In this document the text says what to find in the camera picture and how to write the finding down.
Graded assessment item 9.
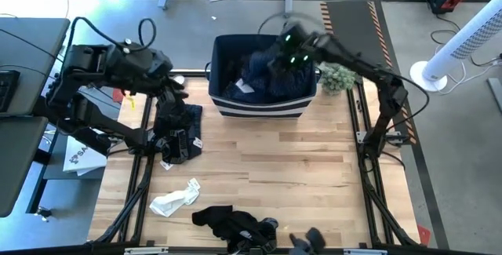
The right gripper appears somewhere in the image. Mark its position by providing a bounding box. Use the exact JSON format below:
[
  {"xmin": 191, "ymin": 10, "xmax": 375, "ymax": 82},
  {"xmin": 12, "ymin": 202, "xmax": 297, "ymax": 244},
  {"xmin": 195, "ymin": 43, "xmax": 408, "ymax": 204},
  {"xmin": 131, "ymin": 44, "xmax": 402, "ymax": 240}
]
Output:
[{"xmin": 274, "ymin": 23, "xmax": 317, "ymax": 74}]

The black briefs grey logo waistband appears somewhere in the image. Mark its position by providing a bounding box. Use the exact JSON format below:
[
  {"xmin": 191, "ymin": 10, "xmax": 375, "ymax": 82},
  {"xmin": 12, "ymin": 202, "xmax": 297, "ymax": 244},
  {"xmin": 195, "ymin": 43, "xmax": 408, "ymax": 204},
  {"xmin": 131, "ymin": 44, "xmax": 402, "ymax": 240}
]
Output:
[
  {"xmin": 213, "ymin": 211, "xmax": 279, "ymax": 254},
  {"xmin": 155, "ymin": 104, "xmax": 204, "ymax": 169}
]

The navy dotted garment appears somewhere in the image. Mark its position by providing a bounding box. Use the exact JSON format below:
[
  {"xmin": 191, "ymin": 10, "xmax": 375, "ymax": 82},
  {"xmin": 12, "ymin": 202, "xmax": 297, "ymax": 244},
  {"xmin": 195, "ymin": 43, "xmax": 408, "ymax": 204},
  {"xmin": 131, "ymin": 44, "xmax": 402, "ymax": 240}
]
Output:
[{"xmin": 225, "ymin": 46, "xmax": 317, "ymax": 103}]

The navy white striped fabric basket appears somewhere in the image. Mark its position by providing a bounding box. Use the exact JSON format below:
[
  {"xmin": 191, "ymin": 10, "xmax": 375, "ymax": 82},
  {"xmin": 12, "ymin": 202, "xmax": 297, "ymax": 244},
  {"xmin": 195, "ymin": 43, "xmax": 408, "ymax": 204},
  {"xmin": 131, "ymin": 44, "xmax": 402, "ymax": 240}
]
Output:
[{"xmin": 207, "ymin": 34, "xmax": 319, "ymax": 119}]

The white sock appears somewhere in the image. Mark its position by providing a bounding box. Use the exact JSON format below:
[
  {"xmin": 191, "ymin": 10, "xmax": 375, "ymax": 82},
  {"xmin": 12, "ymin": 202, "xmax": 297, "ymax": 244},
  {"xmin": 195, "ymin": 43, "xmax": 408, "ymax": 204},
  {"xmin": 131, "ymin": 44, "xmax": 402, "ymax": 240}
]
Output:
[{"xmin": 148, "ymin": 177, "xmax": 202, "ymax": 218}]

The dark grey sock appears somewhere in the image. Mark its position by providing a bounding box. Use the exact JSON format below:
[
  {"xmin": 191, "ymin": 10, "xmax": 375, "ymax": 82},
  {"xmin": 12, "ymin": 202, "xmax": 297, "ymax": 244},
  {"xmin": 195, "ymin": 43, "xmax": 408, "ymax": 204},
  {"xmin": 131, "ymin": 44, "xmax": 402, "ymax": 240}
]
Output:
[{"xmin": 289, "ymin": 227, "xmax": 326, "ymax": 255}]

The small green ball plant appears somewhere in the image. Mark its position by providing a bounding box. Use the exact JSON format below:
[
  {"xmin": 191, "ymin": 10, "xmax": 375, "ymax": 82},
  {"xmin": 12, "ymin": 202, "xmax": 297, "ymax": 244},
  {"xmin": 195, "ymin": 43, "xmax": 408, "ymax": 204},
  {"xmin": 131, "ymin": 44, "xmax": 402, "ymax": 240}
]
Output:
[{"xmin": 319, "ymin": 62, "xmax": 356, "ymax": 96}]

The black hazard-striped floor mat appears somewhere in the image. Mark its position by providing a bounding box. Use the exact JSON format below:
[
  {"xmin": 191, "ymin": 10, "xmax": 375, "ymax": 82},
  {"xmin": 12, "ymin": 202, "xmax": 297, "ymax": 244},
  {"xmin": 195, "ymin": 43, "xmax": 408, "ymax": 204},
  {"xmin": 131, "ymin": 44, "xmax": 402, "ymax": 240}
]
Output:
[{"xmin": 319, "ymin": 0, "xmax": 417, "ymax": 146}]

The white printed paper bag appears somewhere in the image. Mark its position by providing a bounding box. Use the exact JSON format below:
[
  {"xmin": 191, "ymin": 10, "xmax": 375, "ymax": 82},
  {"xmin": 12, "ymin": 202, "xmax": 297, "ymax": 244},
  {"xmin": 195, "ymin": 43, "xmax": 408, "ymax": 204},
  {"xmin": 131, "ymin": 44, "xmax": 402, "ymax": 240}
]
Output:
[{"xmin": 62, "ymin": 135, "xmax": 107, "ymax": 177}]

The small black floor clamp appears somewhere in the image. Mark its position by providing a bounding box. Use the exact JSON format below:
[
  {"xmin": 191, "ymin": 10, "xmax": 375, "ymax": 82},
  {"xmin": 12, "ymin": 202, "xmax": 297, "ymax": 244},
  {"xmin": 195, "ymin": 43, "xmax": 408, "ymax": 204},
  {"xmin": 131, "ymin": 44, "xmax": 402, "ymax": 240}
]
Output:
[{"xmin": 34, "ymin": 206, "xmax": 53, "ymax": 223}]

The dark grey desk top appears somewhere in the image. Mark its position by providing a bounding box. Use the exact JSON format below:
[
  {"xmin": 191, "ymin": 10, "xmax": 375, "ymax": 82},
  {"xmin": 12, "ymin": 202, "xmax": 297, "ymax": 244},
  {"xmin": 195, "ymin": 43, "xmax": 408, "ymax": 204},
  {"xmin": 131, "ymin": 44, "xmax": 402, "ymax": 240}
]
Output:
[{"xmin": 0, "ymin": 115, "xmax": 49, "ymax": 219}]

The black keyboard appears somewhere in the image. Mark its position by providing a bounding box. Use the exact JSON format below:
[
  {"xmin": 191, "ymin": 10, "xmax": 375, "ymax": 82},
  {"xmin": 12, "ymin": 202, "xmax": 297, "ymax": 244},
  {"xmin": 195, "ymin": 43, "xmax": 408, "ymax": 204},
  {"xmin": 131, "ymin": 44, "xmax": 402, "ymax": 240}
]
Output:
[{"xmin": 0, "ymin": 69, "xmax": 21, "ymax": 114}]

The white tower fan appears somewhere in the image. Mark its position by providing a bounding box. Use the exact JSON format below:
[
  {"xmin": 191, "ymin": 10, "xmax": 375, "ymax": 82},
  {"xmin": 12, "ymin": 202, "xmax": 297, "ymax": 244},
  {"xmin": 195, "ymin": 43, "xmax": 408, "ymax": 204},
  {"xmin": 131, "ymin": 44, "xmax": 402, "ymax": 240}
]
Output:
[{"xmin": 409, "ymin": 0, "xmax": 502, "ymax": 93}]

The grey floor bar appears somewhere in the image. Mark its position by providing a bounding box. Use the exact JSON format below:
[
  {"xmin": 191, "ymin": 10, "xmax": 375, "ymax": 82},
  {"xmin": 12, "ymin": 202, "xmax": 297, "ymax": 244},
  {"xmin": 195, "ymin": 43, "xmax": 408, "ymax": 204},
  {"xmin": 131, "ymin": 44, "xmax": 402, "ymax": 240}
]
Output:
[{"xmin": 487, "ymin": 77, "xmax": 502, "ymax": 115}]

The red flat floor piece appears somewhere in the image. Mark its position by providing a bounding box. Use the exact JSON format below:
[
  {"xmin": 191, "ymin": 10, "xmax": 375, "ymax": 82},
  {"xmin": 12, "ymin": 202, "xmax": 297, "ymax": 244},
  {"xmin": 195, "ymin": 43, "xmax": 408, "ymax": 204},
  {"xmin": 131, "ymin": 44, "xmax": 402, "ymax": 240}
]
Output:
[{"xmin": 417, "ymin": 224, "xmax": 431, "ymax": 247}]

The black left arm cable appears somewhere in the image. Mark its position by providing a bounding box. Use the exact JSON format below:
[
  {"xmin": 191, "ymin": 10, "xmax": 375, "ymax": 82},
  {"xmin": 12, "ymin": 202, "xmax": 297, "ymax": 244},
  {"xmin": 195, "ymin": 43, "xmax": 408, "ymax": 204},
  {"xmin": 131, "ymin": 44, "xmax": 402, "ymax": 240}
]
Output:
[{"xmin": 68, "ymin": 16, "xmax": 158, "ymax": 52}]

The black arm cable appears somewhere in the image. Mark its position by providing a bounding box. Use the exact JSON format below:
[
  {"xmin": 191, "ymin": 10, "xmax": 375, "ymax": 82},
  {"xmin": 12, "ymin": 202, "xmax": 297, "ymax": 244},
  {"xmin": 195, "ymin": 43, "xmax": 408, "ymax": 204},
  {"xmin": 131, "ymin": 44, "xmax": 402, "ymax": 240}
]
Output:
[
  {"xmin": 68, "ymin": 16, "xmax": 158, "ymax": 52},
  {"xmin": 386, "ymin": 72, "xmax": 431, "ymax": 133}
]

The black aluminium table frame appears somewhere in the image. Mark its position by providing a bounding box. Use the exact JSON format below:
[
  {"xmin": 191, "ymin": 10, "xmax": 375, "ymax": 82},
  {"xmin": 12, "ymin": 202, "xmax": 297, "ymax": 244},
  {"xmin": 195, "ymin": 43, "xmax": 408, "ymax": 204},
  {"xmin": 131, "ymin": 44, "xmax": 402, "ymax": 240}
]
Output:
[{"xmin": 0, "ymin": 68, "xmax": 502, "ymax": 255}]

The silver metal bracket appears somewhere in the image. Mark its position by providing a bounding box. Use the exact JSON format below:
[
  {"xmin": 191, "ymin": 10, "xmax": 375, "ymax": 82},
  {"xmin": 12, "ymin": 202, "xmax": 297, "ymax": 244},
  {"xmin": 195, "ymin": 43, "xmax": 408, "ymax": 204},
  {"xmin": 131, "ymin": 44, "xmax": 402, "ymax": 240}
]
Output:
[
  {"xmin": 344, "ymin": 249, "xmax": 388, "ymax": 255},
  {"xmin": 124, "ymin": 246, "xmax": 169, "ymax": 255}
]

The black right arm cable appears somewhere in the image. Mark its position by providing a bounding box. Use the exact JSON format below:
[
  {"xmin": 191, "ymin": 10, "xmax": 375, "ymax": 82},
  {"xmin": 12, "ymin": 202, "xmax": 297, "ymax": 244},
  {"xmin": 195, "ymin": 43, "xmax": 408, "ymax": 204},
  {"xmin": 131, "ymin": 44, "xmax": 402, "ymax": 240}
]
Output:
[{"xmin": 386, "ymin": 72, "xmax": 431, "ymax": 133}]

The white fan cord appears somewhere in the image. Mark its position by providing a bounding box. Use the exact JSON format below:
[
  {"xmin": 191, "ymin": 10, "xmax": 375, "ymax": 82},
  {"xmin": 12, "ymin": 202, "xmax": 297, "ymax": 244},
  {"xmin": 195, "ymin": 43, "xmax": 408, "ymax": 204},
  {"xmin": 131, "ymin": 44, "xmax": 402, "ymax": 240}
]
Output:
[{"xmin": 438, "ymin": 56, "xmax": 502, "ymax": 95}]

